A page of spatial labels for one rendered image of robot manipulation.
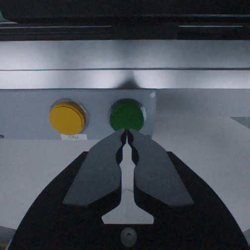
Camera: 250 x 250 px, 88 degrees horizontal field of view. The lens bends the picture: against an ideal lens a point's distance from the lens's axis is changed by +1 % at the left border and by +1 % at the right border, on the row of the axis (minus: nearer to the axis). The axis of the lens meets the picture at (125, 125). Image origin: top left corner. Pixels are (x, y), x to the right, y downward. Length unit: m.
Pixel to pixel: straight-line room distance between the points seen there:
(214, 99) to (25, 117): 0.31
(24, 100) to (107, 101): 0.10
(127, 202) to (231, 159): 0.28
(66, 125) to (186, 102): 0.22
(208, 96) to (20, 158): 0.45
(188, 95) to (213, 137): 0.12
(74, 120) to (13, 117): 0.08
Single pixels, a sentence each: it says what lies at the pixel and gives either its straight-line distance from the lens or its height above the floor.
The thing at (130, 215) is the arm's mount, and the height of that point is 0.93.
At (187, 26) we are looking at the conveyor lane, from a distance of 0.20.
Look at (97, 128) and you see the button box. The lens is 0.17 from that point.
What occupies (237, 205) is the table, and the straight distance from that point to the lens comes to 0.60.
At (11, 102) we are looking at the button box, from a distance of 0.20.
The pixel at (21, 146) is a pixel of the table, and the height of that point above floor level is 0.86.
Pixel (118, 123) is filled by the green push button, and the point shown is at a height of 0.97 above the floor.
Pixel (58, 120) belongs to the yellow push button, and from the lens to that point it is 0.17.
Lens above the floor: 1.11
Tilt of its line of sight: 62 degrees down
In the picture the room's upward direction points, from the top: 179 degrees counter-clockwise
